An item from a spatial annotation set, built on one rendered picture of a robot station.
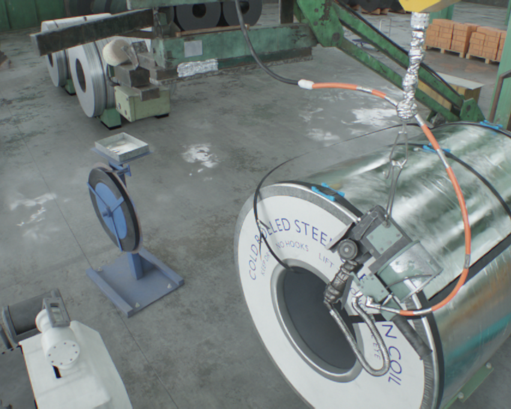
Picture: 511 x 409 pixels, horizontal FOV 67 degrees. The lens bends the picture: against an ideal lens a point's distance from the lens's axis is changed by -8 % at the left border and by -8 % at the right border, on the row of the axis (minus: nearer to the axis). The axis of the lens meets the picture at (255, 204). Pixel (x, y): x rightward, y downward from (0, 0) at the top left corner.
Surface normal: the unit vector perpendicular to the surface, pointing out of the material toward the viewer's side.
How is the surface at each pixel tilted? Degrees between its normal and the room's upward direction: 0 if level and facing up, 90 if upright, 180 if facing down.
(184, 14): 90
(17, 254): 0
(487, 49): 90
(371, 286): 58
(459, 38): 90
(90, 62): 64
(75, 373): 0
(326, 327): 19
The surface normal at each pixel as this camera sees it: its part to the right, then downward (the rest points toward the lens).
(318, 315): 0.34, -0.45
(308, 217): -0.81, 0.30
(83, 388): 0.00, -0.85
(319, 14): 0.44, 0.47
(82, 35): 0.76, 0.33
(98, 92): 0.58, 0.58
